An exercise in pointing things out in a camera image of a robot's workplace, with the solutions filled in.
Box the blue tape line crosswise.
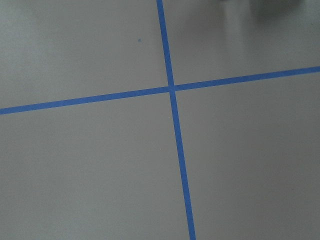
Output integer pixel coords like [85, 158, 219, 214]
[0, 66, 320, 115]

